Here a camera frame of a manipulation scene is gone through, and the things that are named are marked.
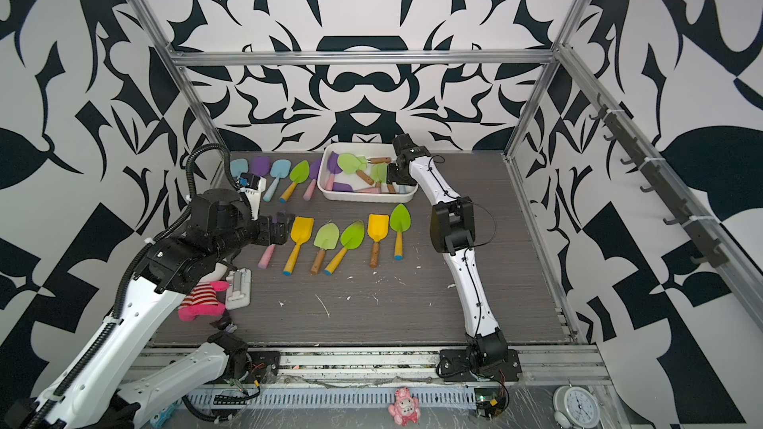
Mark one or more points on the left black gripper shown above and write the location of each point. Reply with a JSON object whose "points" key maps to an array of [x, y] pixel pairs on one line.
{"points": [[282, 228]]}

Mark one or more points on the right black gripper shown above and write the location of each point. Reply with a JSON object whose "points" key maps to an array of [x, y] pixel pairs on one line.
{"points": [[391, 176]]}

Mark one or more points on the green shovel brown wooden handle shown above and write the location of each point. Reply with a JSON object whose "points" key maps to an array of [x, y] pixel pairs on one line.
{"points": [[379, 175]]}

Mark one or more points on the white plastic storage box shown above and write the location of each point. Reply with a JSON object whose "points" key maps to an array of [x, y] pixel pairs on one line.
{"points": [[368, 150]]}

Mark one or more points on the green shovel yellow blue-tipped handle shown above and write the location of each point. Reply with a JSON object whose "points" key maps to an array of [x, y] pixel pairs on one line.
{"points": [[400, 222]]}

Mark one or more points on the yellow shovel wooden handle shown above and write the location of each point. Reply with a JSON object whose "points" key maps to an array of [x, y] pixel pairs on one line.
{"points": [[378, 227]]}

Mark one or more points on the purple pointed shovel pink handle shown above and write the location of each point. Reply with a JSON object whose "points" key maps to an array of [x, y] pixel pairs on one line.
{"points": [[266, 257]]}

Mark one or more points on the teal square shovel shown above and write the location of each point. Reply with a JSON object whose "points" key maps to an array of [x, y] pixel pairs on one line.
{"points": [[238, 166]]}

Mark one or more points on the purple square shovel pink handle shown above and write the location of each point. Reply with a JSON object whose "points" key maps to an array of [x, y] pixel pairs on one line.
{"points": [[260, 166]]}

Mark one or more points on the green pointed shovel yellow handle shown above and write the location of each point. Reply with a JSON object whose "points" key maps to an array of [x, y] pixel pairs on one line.
{"points": [[352, 238]]}

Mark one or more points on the blue toy shovel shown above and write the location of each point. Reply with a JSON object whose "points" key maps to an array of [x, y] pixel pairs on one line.
{"points": [[279, 170]]}

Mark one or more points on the yellow toy shovel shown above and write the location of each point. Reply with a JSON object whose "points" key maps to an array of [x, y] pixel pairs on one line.
{"points": [[300, 233]]}

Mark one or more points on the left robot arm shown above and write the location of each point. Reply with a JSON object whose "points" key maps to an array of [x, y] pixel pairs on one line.
{"points": [[90, 393]]}

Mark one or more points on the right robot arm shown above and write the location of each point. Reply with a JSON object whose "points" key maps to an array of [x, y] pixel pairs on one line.
{"points": [[453, 235]]}

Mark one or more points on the purple shovel lying in box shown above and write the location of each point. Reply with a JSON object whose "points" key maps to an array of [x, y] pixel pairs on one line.
{"points": [[346, 188]]}

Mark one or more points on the white brush block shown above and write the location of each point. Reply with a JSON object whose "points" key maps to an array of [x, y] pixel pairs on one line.
{"points": [[239, 292]]}

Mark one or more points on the pink striped plush doll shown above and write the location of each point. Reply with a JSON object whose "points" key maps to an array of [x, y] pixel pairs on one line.
{"points": [[204, 300]]}

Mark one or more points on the pink bear toy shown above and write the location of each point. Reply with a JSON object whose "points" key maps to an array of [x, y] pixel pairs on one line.
{"points": [[405, 409]]}

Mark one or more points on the small green circuit board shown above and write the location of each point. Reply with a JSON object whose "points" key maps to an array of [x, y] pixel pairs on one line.
{"points": [[490, 403]]}

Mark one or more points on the white alarm clock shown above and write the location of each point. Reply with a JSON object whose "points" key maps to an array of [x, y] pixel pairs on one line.
{"points": [[575, 407]]}

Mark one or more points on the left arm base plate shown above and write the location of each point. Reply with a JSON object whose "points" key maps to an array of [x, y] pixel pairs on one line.
{"points": [[259, 365]]}

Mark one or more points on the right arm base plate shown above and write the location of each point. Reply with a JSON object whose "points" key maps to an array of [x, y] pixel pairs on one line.
{"points": [[461, 366]]}

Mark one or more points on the white slotted cable duct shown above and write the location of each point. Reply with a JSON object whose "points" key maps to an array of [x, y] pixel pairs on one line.
{"points": [[337, 398]]}

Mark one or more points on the black wall hook rack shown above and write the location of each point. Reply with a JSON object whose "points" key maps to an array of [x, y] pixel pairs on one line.
{"points": [[665, 183]]}

